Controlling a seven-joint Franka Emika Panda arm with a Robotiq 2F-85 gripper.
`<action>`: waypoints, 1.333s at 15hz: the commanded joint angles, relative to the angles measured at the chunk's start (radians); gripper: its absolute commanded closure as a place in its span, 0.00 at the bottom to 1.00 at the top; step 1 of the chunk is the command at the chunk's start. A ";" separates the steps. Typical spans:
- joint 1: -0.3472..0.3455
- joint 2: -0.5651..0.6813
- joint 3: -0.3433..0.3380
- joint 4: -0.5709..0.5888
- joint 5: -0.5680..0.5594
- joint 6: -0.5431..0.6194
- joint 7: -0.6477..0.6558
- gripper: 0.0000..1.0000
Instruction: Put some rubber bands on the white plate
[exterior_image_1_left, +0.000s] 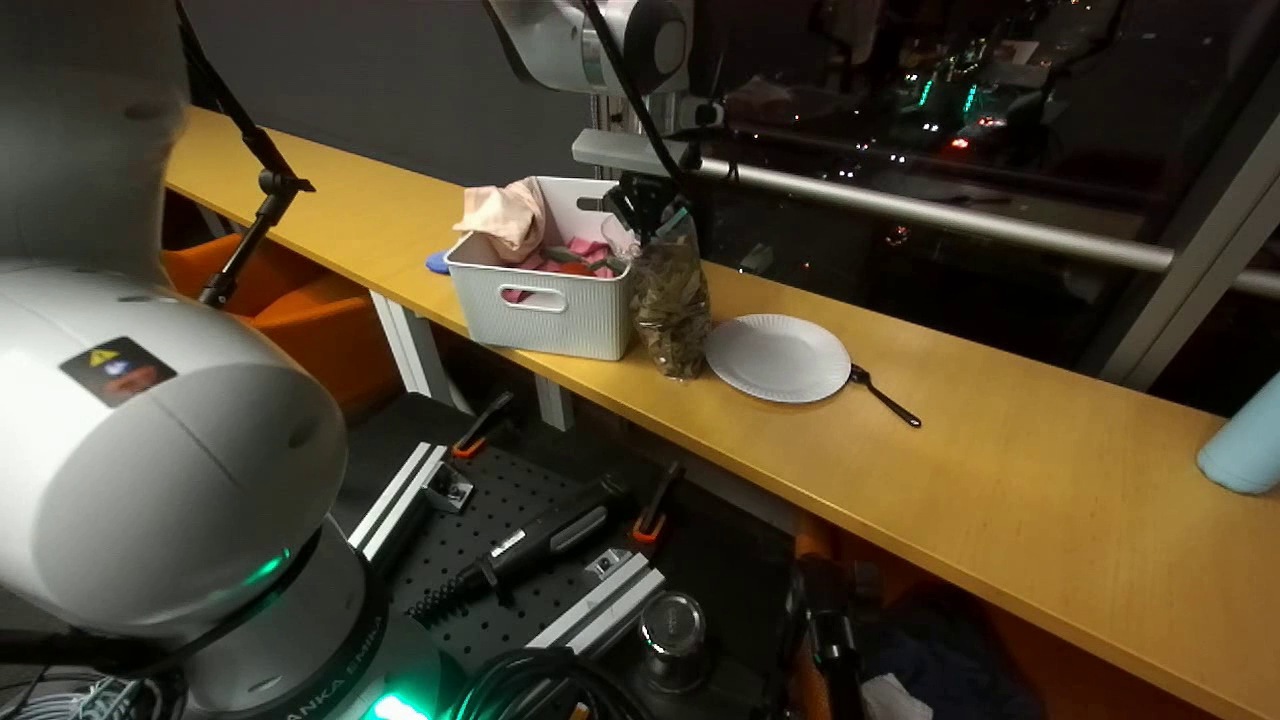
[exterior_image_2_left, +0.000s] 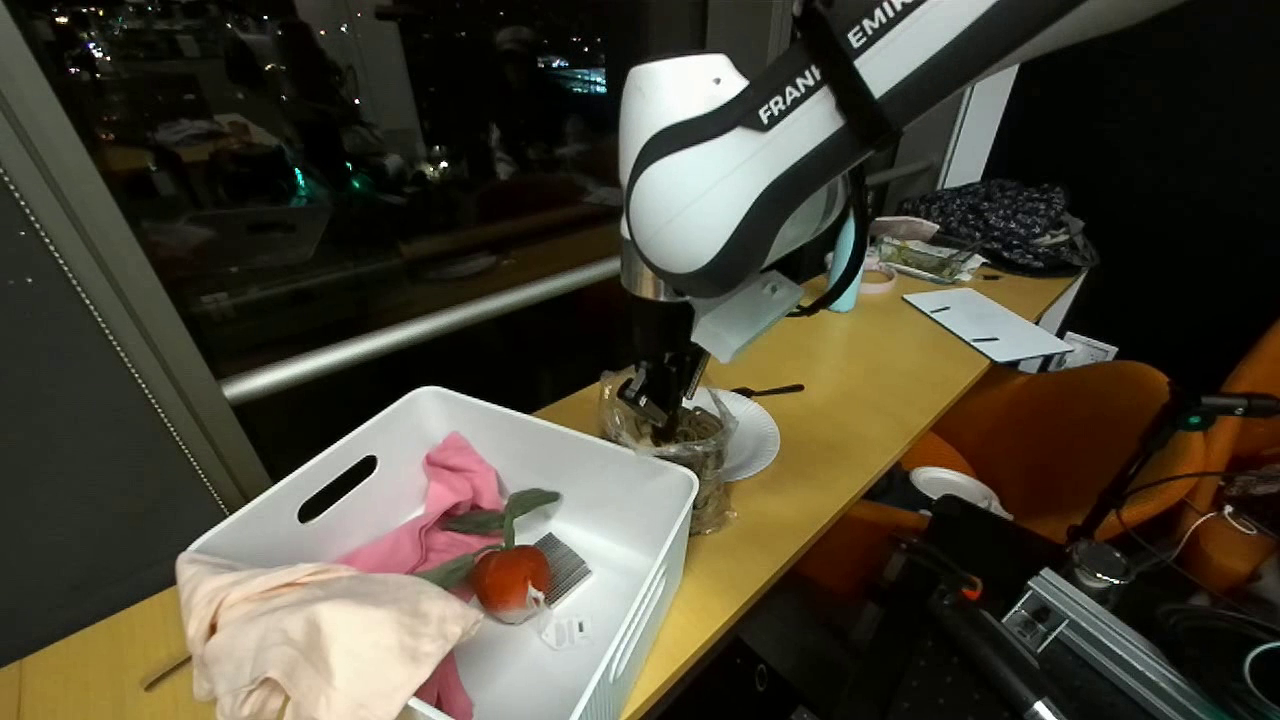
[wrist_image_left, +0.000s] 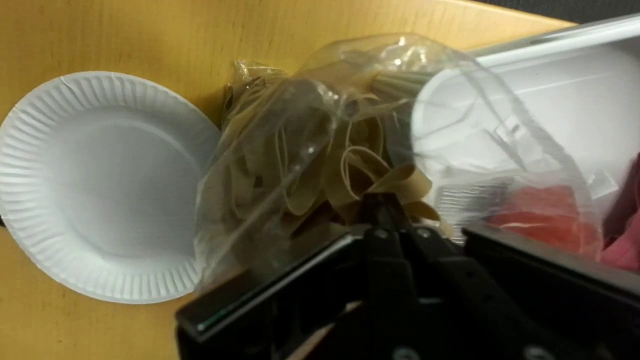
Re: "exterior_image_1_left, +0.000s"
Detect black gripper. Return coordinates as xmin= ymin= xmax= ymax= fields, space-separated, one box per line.
xmin=603 ymin=163 xmax=706 ymax=252

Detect glass jar with snacks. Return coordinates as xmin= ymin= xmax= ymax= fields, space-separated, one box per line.
xmin=624 ymin=195 xmax=715 ymax=386

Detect white round plate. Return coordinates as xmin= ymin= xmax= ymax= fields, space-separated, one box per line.
xmin=706 ymin=311 xmax=857 ymax=408

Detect pink cloth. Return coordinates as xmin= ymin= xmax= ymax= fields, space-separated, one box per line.
xmin=532 ymin=236 xmax=634 ymax=281

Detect white plastic storage bin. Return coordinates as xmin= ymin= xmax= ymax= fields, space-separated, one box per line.
xmin=441 ymin=174 xmax=671 ymax=363

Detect peach cloth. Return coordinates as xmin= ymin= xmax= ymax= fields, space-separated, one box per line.
xmin=452 ymin=181 xmax=553 ymax=269

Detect white table leg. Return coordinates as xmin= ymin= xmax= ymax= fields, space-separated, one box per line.
xmin=367 ymin=288 xmax=472 ymax=416

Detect metal window railing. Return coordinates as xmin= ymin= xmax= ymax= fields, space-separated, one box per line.
xmin=691 ymin=154 xmax=1280 ymax=301

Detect black utensil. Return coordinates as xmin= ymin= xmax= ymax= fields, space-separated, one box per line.
xmin=844 ymin=359 xmax=928 ymax=431

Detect black perforated breadboard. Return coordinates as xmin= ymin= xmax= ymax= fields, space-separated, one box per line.
xmin=384 ymin=445 xmax=671 ymax=675

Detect black hand tool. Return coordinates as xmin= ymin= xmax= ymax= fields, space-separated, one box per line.
xmin=411 ymin=496 xmax=616 ymax=624

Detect large orange chair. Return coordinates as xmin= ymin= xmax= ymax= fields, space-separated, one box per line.
xmin=160 ymin=236 xmax=406 ymax=425

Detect small metal cup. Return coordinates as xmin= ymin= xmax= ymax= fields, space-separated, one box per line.
xmin=638 ymin=593 xmax=711 ymax=666

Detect light blue cup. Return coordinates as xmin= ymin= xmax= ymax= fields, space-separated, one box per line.
xmin=1193 ymin=367 xmax=1280 ymax=502

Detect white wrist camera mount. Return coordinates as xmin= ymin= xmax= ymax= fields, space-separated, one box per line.
xmin=570 ymin=123 xmax=706 ymax=176

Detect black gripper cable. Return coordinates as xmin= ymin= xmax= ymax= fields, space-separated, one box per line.
xmin=578 ymin=0 xmax=706 ymax=186

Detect black clamp orange handle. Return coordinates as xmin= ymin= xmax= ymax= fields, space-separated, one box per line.
xmin=628 ymin=457 xmax=688 ymax=554
xmin=447 ymin=390 xmax=517 ymax=469

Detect aluminium extrusion rail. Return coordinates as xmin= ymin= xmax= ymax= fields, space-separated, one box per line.
xmin=524 ymin=548 xmax=668 ymax=661
xmin=344 ymin=438 xmax=457 ymax=563

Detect black camera stand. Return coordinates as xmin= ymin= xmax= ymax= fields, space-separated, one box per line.
xmin=171 ymin=0 xmax=320 ymax=317

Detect black coiled cable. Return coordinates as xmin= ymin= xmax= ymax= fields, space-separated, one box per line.
xmin=452 ymin=649 xmax=646 ymax=720

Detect grey slanted window post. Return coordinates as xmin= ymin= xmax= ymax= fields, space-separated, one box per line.
xmin=1083 ymin=105 xmax=1280 ymax=392

